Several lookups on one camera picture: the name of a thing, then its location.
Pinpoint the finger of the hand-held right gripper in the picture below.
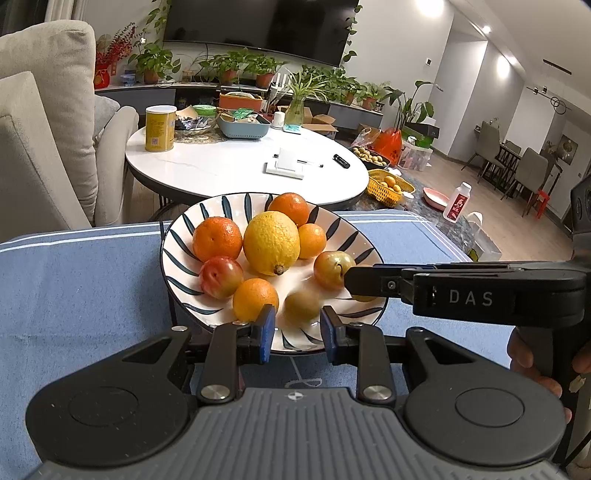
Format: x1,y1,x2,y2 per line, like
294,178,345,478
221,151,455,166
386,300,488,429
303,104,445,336
344,263,437,305

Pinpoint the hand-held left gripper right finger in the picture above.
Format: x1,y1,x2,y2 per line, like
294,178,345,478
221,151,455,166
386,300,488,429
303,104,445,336
321,305,472,406

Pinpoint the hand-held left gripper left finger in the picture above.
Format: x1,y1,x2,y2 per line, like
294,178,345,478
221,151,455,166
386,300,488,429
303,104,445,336
122,304,277,404

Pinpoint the brown green kiwi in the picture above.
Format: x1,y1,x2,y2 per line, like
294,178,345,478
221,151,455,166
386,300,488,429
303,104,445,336
283,288,321,324

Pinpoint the red yellow plum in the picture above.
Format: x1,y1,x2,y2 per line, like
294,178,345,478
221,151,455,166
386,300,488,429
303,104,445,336
313,250,356,291
199,257,245,300

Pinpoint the white plate with blue stripes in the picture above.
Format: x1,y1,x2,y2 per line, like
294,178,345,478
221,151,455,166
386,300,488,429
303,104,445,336
160,191,387,355

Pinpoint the yellow lemon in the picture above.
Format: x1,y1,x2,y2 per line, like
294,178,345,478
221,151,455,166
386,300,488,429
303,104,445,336
243,210,301,277

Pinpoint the large orange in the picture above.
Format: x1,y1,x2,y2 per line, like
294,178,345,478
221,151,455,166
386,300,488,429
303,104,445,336
192,216,244,263

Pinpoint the medium orange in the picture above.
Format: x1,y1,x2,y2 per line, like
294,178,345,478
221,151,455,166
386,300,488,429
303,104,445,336
268,192,310,228

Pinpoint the person's right hand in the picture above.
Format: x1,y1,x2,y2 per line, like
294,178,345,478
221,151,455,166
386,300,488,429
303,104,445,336
507,329,573,423

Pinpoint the small orange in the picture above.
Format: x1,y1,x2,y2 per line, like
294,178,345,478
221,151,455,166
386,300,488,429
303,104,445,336
298,223,328,260
232,278,280,322

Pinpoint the white plastic container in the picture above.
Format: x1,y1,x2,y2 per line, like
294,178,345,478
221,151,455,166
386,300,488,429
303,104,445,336
465,212,502,262

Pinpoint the dark marble coffee table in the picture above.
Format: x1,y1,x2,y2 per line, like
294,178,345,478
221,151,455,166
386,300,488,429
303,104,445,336
359,175,478,260

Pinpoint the yellow basket of oranges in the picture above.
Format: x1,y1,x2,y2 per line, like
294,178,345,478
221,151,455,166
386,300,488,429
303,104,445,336
366,169,417,209

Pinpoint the white bottle with red label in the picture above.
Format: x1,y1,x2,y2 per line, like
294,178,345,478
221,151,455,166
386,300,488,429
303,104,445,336
443,182,473,224

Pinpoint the pink bowl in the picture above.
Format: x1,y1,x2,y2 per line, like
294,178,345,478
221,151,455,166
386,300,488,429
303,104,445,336
423,187,451,209

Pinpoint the tray of small brown fruit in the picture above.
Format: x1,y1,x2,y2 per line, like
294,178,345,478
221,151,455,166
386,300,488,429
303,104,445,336
350,145,391,168

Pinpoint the grey dining chair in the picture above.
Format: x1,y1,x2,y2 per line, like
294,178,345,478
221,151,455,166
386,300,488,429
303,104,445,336
512,148,551,219
462,121,502,172

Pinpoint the clear storage box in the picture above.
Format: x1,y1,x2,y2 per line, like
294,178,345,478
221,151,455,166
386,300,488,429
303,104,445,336
399,138,435,173

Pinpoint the orange plastic bag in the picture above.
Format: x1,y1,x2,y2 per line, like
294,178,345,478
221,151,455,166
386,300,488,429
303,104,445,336
373,128,403,165

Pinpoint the white notepad box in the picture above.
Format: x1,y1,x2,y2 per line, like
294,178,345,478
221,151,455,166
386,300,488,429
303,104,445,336
264,148,308,180

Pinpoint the cardboard box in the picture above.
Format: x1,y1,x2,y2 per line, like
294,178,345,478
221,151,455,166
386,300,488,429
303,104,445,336
311,113,341,139

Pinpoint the round white table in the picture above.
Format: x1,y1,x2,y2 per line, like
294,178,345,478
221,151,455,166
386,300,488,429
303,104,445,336
126,122,370,217

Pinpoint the blue blanket with white stripes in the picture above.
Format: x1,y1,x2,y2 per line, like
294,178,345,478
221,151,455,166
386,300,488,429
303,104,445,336
0,210,515,480

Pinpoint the large leaf potted plant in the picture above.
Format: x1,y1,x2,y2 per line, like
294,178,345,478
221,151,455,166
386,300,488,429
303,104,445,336
382,80,437,136

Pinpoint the potted green plant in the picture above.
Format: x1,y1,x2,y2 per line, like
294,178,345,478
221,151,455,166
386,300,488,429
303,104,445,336
128,41,182,86
323,69,389,112
249,55,288,90
198,50,251,86

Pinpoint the spider plant in glass vase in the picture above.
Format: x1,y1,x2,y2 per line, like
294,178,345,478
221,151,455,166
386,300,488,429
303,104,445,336
276,69,334,126

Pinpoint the blue plastic basket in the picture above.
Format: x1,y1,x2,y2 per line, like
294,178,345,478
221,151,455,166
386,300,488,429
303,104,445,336
216,113,271,140

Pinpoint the tray of wrapped snacks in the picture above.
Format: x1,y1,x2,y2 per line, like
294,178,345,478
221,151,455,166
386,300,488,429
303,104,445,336
174,115,216,138

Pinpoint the orange box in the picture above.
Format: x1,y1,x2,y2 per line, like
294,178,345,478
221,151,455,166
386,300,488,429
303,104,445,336
219,92,264,112

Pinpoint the yellow can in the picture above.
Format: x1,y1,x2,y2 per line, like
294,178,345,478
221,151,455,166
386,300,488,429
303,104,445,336
145,105,178,153

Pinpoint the hanging green vine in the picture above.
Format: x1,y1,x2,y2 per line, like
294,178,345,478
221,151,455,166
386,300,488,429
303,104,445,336
144,0,175,43
341,4,364,66

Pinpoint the dark tv cabinet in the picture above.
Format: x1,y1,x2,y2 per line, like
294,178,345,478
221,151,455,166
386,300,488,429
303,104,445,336
95,80,385,131

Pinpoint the grey pillow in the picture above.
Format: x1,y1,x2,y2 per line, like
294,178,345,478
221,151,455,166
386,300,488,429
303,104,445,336
93,95,122,137

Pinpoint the black television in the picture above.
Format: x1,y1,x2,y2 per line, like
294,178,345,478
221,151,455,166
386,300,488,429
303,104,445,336
163,0,361,68

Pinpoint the beige sofa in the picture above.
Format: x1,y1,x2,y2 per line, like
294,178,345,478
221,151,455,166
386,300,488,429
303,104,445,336
0,21,139,245

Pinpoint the red berry decoration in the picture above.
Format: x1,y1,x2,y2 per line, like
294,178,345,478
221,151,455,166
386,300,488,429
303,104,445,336
93,23,138,90

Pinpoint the white cable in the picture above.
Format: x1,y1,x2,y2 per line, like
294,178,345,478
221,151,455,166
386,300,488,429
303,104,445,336
285,354,322,389

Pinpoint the framed wall picture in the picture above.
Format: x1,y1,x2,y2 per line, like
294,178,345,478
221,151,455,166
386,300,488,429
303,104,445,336
551,134,579,166

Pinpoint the ring ceiling lamp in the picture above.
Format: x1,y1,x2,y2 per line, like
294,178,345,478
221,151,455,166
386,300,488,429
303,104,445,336
526,85,574,116

